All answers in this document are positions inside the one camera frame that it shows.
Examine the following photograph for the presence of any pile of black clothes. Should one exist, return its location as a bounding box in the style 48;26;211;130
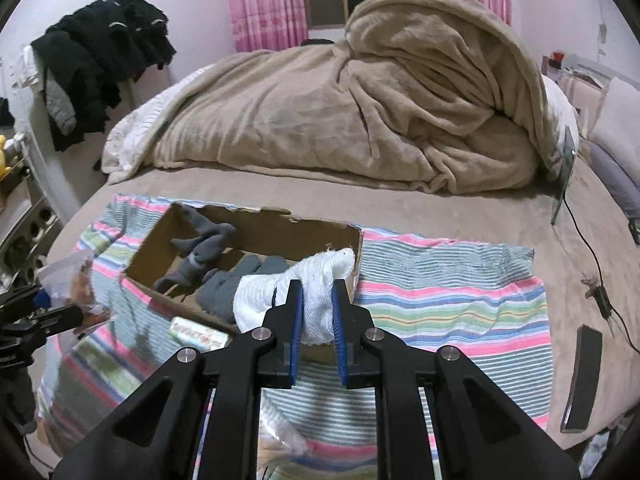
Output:
31;0;177;153

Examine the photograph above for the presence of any grey shark plush toy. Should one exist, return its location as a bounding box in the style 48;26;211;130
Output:
153;204;237;293

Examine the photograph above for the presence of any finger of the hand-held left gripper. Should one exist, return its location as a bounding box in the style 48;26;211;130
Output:
0;304;83;356

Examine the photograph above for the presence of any cardboard box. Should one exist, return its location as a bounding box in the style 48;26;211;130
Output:
123;202;364;336

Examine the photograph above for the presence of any white quilted bedcover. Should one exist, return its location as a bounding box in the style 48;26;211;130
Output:
102;62;221;173

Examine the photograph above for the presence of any tablet on stand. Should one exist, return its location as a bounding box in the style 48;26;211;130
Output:
550;126;577;226

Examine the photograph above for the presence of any striped cloth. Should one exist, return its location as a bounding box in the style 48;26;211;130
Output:
37;194;555;461

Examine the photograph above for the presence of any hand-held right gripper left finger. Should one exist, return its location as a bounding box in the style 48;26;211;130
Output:
52;278;305;480

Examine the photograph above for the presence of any black smartphone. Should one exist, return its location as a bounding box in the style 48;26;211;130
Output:
560;324;604;434

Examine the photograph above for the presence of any yellow plush toy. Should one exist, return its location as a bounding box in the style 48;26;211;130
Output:
0;134;15;181

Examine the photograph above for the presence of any white pillow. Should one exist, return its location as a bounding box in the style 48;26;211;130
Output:
586;76;640;186

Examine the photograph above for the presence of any white knitted cloth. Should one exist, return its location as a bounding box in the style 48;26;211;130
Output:
233;246;356;346

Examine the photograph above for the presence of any beige fleece blanket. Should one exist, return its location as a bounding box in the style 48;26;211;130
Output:
101;0;557;195

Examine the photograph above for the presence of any grey knitted glove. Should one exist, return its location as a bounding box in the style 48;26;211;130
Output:
195;254;290;324

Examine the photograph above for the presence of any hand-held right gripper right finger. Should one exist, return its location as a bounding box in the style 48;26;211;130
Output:
331;279;581;480

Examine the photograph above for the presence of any black cable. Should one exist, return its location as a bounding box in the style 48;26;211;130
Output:
564;195;640;356

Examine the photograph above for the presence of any small green printed packet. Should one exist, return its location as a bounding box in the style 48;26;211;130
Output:
167;316;228;353

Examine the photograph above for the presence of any clear plastic bag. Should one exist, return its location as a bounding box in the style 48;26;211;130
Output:
37;255;118;336

